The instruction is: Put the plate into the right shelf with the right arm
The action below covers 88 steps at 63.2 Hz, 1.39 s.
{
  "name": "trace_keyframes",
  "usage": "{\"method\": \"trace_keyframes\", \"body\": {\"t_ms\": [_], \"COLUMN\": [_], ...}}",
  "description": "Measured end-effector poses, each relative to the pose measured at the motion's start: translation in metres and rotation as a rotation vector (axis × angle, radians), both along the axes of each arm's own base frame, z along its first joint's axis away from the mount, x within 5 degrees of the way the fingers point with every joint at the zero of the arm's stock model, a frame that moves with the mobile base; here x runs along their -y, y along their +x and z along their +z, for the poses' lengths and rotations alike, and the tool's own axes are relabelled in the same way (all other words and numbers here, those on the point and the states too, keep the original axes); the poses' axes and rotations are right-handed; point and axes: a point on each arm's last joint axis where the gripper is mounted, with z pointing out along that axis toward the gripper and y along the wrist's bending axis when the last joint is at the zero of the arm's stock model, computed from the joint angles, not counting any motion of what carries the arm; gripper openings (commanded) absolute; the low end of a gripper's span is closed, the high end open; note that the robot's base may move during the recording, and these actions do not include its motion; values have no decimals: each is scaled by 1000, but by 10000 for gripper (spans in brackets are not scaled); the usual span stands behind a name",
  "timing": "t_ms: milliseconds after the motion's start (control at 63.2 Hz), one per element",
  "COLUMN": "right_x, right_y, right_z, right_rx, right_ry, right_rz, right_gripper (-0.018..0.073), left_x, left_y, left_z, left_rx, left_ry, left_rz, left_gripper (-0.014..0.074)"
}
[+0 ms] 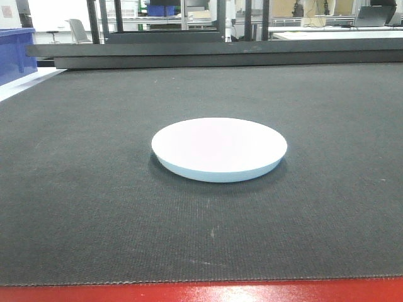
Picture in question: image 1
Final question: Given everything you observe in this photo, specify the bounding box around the light blue round plate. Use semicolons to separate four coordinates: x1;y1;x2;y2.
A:
151;118;288;183

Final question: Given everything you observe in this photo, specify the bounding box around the grey office chair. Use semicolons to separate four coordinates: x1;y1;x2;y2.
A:
67;19;92;44

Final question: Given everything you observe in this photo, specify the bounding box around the black round stool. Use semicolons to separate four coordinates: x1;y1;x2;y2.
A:
46;30;60;44

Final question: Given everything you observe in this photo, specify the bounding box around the blue plastic crate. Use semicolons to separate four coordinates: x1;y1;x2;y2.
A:
0;28;37;85

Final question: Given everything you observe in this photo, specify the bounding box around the white background work table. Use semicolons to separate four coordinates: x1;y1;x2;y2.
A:
268;26;402;40

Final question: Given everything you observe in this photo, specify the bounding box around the black metal cart frame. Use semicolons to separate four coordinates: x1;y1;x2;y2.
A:
87;1;272;44

